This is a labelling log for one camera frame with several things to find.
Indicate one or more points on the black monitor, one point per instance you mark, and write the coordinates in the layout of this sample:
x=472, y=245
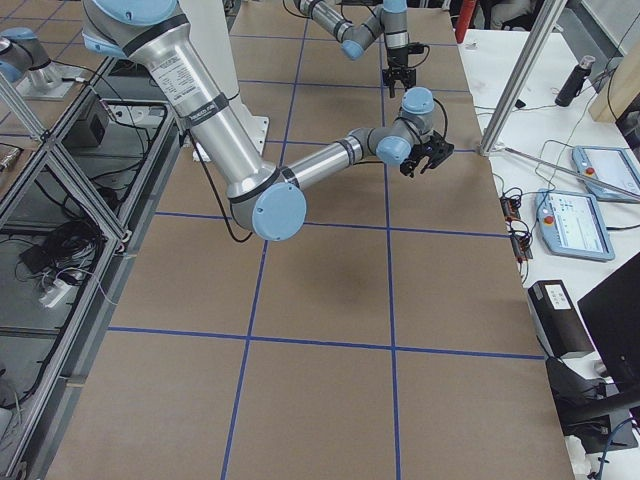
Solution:
x=610, y=312

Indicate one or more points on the circuit board with wires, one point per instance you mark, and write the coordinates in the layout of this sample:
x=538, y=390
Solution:
x=519, y=232

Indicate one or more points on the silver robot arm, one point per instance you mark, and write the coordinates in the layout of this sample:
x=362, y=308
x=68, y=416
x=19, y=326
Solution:
x=388, y=20
x=266, y=199

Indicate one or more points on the white power strip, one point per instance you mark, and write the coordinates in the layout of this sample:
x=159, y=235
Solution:
x=55, y=293

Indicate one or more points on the black rectangular box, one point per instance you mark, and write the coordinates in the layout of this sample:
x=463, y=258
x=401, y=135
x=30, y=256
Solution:
x=560, y=325

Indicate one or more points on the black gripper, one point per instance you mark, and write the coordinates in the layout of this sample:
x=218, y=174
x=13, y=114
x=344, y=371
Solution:
x=397, y=58
x=419, y=156

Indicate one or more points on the aluminium frame post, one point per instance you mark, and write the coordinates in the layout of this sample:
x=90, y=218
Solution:
x=536, y=40

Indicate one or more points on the red cylinder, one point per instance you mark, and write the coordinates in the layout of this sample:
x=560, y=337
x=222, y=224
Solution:
x=465, y=16

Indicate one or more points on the aluminium frame rack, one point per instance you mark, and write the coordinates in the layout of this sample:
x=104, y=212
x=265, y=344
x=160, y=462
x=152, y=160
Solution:
x=80, y=179

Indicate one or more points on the black water bottle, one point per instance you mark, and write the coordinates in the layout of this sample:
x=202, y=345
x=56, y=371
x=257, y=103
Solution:
x=575, y=81

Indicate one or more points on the blue teach pendant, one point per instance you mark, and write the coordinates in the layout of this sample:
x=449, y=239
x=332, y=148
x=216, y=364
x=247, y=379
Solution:
x=572, y=225
x=610, y=165

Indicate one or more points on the near blue teach pendant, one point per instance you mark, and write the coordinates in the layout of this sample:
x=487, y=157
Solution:
x=572, y=225

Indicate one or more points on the far blue teach pendant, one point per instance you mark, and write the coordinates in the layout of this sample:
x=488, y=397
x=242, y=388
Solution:
x=610, y=165

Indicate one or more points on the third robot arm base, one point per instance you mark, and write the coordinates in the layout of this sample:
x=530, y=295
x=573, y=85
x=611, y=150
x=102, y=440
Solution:
x=26, y=63

